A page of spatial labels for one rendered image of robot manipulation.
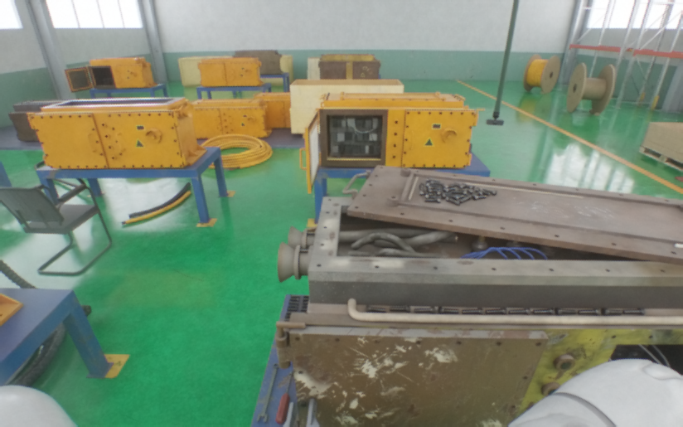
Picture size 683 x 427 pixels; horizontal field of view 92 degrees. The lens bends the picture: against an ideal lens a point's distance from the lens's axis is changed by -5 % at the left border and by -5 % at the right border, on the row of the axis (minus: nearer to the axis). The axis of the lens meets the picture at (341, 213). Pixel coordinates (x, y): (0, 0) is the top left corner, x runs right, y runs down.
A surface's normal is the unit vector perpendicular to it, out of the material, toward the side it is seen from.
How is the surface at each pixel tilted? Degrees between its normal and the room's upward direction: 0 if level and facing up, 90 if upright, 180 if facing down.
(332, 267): 0
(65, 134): 90
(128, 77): 90
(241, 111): 90
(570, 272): 0
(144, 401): 0
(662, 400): 17
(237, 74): 90
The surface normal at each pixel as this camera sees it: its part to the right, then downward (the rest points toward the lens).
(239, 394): 0.00, -0.88
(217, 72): -0.02, 0.47
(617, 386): -0.09, -0.96
